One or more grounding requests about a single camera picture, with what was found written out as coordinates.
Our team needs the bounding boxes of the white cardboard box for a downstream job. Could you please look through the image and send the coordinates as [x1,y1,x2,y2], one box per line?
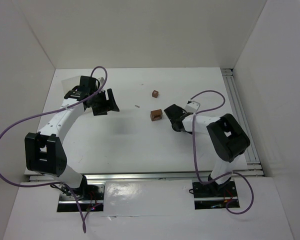
[61,75,81,96]

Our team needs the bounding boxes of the brown wood block long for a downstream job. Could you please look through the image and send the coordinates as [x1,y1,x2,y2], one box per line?
[150,109,163,119]

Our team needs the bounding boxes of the brown wood block small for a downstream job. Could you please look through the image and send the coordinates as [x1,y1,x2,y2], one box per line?
[151,90,159,98]

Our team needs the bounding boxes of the brown wood block notched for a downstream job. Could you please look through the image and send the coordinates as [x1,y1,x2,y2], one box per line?
[151,116,162,122]

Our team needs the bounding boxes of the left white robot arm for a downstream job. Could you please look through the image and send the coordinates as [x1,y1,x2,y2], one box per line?
[24,76,120,196]

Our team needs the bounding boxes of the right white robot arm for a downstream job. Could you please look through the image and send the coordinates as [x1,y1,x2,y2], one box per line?
[164,104,250,193]

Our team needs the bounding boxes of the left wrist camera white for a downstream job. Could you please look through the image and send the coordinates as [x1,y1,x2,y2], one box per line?
[97,77,105,86]

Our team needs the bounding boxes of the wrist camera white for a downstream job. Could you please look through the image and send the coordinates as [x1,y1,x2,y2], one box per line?
[184,100,201,114]
[97,77,105,86]

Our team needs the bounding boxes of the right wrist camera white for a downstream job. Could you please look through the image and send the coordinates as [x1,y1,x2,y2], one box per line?
[184,100,201,114]

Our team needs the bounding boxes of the aluminium front rail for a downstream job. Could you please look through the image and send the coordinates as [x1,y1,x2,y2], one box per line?
[29,168,265,182]

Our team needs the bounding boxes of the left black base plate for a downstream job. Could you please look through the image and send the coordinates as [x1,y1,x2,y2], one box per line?
[59,182,105,204]

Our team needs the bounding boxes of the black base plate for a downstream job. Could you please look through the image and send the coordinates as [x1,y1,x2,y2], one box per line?
[59,182,105,204]
[189,181,238,199]

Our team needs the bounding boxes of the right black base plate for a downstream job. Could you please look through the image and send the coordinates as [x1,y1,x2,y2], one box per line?
[189,181,238,199]

